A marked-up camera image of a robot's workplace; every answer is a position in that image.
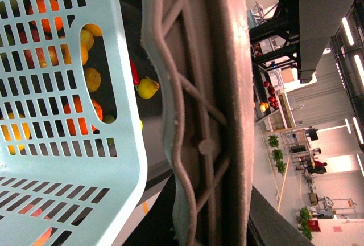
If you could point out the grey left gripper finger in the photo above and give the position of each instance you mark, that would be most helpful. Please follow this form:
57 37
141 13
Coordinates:
200 50

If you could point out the light blue shopping basket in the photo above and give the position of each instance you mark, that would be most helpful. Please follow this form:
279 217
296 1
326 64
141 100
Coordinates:
63 189

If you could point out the yellow lemon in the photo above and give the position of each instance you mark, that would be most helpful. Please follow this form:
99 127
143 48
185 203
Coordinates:
16 132

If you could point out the yellow green pear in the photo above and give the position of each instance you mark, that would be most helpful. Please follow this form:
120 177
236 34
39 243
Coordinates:
147 88

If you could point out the red chili pepper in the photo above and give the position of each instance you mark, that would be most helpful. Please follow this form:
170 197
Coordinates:
134 72

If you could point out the orange centre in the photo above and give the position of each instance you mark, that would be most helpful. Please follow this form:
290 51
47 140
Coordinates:
87 35

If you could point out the orange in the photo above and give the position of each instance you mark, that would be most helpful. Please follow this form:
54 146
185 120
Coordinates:
87 35
92 79

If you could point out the orange right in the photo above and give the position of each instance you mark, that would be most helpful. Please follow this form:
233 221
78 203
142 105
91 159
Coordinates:
92 79

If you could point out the large orange mandarin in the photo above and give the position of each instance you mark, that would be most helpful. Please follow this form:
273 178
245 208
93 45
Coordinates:
76 119

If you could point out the red yellow apple centre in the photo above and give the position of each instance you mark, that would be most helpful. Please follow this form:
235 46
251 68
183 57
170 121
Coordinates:
41 57

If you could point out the small orange tangerine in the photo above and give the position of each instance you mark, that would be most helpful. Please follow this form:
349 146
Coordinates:
47 14

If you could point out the black metal shelf frame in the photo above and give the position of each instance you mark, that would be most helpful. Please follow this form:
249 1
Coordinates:
284 24

